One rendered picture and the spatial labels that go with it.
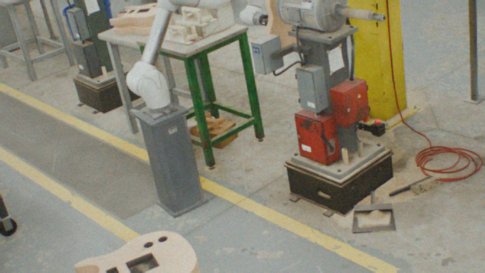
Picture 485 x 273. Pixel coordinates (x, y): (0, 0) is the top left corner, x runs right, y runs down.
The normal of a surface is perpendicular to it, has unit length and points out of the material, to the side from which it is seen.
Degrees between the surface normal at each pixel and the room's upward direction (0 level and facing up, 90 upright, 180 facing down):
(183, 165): 90
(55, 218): 0
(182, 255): 0
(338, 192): 90
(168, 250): 0
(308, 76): 90
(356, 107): 90
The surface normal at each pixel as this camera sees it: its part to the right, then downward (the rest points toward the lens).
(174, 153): 0.55, 0.29
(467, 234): -0.16, -0.88
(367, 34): -0.74, 0.41
